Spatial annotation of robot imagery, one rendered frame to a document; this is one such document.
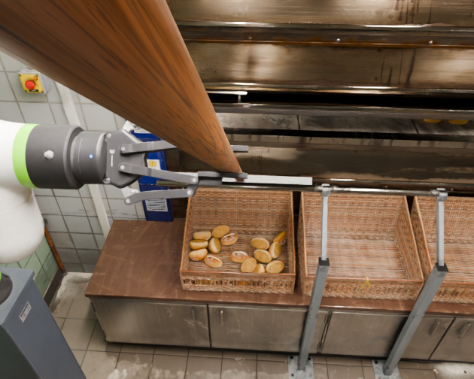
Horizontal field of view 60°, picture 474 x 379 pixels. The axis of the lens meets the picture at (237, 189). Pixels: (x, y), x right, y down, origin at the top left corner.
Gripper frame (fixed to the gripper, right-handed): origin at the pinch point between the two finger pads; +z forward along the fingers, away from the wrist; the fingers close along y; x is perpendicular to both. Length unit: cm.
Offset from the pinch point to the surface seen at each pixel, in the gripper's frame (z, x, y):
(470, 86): 98, -120, -42
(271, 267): 18, -149, 44
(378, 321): 72, -147, 69
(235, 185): -1, -116, 3
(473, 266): 124, -158, 42
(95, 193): -80, -171, 10
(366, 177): 66, -155, -3
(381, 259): 77, -161, 40
